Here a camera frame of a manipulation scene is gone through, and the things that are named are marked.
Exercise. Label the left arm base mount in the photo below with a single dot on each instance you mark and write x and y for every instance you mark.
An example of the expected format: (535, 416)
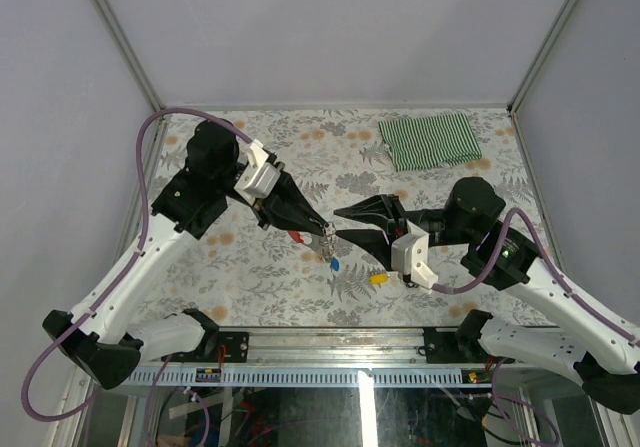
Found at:
(225, 347)

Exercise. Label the aluminium front rail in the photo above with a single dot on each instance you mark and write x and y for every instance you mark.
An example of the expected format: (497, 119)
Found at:
(328, 347)

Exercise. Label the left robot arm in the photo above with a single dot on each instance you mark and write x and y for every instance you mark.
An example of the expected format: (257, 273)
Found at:
(98, 334)

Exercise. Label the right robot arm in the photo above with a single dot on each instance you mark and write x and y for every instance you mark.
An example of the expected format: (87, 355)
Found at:
(598, 349)

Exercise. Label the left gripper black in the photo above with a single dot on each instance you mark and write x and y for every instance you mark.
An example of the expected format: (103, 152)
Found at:
(286, 204)

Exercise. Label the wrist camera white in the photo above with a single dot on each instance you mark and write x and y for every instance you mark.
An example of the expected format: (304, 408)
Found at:
(260, 174)
(409, 258)

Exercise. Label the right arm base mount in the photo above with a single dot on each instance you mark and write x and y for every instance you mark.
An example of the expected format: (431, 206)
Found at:
(456, 345)

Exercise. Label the green white striped cloth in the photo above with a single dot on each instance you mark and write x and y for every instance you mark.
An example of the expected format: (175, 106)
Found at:
(416, 144)

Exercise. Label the metal key holder red handle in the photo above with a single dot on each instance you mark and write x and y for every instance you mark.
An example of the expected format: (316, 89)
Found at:
(323, 245)

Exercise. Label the yellow key tag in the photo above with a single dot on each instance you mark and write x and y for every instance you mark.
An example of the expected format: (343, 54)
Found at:
(378, 279)

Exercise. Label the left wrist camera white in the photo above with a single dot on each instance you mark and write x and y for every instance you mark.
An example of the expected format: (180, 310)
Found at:
(260, 174)

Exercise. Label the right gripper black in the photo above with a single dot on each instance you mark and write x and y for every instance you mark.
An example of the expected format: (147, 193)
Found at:
(385, 207)

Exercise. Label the white slotted cable duct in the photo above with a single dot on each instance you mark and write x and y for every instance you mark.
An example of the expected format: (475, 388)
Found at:
(306, 377)

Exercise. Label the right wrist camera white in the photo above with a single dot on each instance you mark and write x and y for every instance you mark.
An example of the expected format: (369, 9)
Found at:
(409, 258)

